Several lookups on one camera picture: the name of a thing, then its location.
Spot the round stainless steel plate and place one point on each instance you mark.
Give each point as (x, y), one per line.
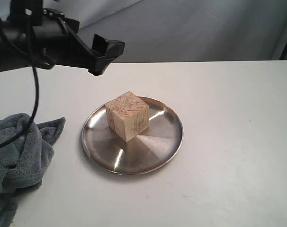
(146, 152)

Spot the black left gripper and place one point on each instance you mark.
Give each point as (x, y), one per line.
(54, 41)

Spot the grey backdrop cloth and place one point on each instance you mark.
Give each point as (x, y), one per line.
(183, 30)

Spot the light wooden cube block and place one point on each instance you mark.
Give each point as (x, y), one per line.
(127, 115)

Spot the grey fleece towel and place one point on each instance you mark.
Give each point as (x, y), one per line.
(23, 164)

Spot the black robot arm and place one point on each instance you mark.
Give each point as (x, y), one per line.
(13, 34)

